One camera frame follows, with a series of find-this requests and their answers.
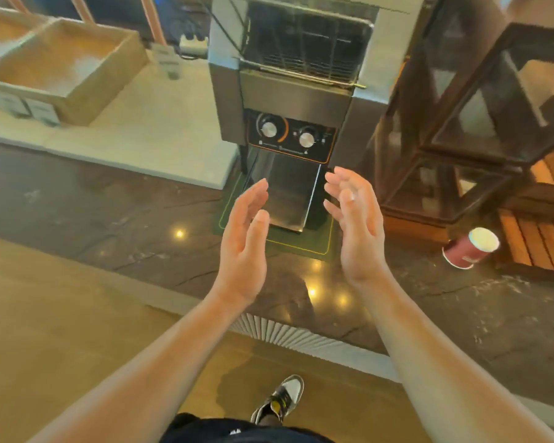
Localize person's right hand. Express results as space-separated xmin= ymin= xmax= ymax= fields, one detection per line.
xmin=323 ymin=166 xmax=391 ymax=289

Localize person's left hand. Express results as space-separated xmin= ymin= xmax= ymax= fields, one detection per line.
xmin=211 ymin=178 xmax=271 ymax=310

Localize person's right forearm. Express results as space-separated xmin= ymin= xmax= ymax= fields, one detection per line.
xmin=355 ymin=267 xmax=554 ymax=443

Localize person's left forearm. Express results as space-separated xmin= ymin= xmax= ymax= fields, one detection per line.
xmin=28 ymin=290 xmax=255 ymax=443

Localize green mat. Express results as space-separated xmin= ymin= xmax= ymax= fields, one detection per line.
xmin=212 ymin=170 xmax=339 ymax=262

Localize ribbed white counter panel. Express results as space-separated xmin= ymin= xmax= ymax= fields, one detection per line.
xmin=230 ymin=313 xmax=400 ymax=384

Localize red paper cup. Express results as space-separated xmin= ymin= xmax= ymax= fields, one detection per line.
xmin=442 ymin=227 xmax=500 ymax=271

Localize wooden framed glass display case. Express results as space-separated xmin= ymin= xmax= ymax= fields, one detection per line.
xmin=358 ymin=0 xmax=554 ymax=246

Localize stainless steel conveyor toaster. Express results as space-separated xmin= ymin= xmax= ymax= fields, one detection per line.
xmin=208 ymin=0 xmax=426 ymax=234

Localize white stone riser slab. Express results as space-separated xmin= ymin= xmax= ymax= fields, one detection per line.
xmin=0 ymin=57 xmax=239 ymax=190

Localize grey and yellow sneaker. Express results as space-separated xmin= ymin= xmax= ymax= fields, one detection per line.
xmin=250 ymin=374 xmax=305 ymax=426

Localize wooden slatted tray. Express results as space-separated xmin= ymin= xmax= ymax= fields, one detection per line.
xmin=493 ymin=147 xmax=554 ymax=287

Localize white sign stand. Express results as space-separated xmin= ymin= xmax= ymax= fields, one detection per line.
xmin=151 ymin=43 xmax=184 ymax=82

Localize white power adapter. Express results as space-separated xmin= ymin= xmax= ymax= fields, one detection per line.
xmin=179 ymin=34 xmax=210 ymax=59

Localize black shorts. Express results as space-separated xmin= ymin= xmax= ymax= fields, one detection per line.
xmin=159 ymin=412 xmax=334 ymax=443

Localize white label card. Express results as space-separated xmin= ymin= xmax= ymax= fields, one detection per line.
xmin=0 ymin=91 xmax=31 ymax=118
xmin=25 ymin=98 xmax=62 ymax=128

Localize large wooden tray box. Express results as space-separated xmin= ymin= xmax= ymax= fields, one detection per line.
xmin=0 ymin=18 xmax=149 ymax=128

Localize wire toaster feed rack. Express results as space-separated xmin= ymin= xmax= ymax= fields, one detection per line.
xmin=233 ymin=56 xmax=367 ymax=91

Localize black power cable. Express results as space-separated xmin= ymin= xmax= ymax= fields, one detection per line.
xmin=198 ymin=0 xmax=246 ymax=57

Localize wooden post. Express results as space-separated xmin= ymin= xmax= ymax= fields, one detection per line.
xmin=69 ymin=0 xmax=96 ymax=24
xmin=138 ymin=0 xmax=168 ymax=45

